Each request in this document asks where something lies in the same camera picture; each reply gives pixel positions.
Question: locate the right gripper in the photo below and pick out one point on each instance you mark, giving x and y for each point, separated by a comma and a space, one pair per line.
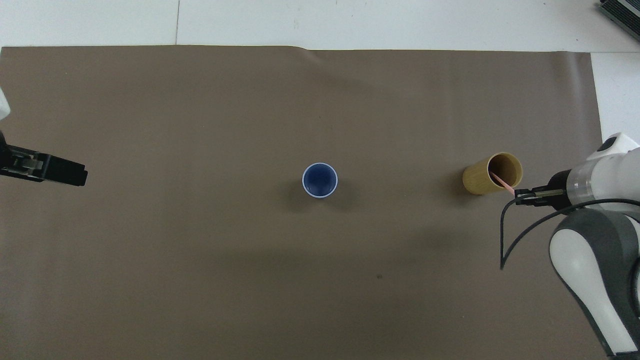
559, 192

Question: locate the pink chopstick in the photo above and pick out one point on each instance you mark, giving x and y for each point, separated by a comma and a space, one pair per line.
501, 181

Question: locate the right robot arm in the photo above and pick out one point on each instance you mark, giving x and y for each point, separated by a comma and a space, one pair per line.
612, 175

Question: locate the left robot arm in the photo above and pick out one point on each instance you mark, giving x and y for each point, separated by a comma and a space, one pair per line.
3, 106

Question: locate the yellow cup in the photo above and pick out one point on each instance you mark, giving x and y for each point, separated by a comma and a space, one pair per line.
479, 181

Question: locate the blue cup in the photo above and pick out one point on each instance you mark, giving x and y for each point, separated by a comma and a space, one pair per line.
320, 180

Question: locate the black stand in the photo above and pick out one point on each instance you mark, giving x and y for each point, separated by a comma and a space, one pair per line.
622, 14

